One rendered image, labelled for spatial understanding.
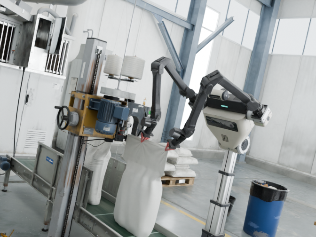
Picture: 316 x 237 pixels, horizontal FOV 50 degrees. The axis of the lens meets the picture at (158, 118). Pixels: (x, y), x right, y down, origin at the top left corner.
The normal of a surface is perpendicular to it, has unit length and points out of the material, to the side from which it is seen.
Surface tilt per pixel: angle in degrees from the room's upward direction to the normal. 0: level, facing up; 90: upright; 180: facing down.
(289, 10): 90
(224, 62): 90
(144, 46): 90
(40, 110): 90
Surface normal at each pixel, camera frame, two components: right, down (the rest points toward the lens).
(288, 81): -0.71, -0.11
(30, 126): 0.67, 0.17
